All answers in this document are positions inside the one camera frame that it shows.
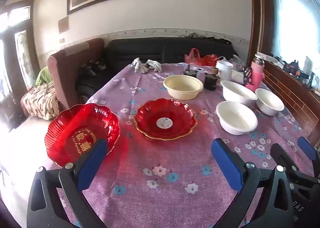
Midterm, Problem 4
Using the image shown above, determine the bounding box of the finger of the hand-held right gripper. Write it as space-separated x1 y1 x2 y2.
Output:
271 143 308 176
298 136 320 163

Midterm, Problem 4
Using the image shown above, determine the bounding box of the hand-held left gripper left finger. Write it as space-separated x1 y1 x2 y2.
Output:
26 139 108 228

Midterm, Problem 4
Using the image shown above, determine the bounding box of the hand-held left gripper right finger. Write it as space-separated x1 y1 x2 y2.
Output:
211 138 298 228

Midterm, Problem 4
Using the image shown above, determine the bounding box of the red plate with gold print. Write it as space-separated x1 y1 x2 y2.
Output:
44 103 121 167

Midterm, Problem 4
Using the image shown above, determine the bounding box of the cream plastic bowl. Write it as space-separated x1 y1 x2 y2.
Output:
163 75 204 101

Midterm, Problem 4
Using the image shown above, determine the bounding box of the white bowl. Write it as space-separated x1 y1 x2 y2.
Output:
216 101 258 135
255 88 285 116
220 80 258 106

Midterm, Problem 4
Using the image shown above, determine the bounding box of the purple floral tablecloth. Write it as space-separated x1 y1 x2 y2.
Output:
56 63 315 228

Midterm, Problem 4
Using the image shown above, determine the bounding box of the red plate with white sticker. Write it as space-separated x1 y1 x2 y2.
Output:
133 98 198 141

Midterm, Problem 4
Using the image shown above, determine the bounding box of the patterned blanket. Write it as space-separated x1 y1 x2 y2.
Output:
20 83 60 120

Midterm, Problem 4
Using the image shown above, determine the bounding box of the windowsill clutter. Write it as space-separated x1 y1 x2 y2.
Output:
274 55 317 87

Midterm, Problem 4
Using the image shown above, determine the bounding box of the pink knit-sleeved bottle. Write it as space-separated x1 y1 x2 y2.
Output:
246 54 265 92

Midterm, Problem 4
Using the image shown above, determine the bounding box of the black motor with red label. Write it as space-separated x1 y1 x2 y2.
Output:
204 67 220 91

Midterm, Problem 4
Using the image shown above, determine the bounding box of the white plastic jar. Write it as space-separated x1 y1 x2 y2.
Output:
215 60 234 82

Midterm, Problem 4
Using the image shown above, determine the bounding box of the brown armchair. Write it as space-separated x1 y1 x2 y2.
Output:
47 38 105 111

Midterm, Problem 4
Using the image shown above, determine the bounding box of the green cloth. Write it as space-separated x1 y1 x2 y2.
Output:
35 66 54 86

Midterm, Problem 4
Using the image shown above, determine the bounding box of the clear plastic bag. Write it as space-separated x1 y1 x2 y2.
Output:
229 55 248 71

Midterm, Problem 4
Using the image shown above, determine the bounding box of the red plastic bag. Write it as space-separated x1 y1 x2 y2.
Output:
184 48 219 67

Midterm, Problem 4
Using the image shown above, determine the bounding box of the black sofa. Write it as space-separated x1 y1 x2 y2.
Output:
76 37 238 99

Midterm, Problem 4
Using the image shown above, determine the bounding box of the wooden glazed door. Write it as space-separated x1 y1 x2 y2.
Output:
0 0 40 131

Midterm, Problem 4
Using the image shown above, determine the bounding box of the window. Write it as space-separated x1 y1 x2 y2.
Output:
247 0 320 86

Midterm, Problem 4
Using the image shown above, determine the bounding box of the wooden wall panel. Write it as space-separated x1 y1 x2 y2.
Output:
260 61 320 153

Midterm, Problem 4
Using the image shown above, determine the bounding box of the small wall plaque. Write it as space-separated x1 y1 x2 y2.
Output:
58 16 70 34

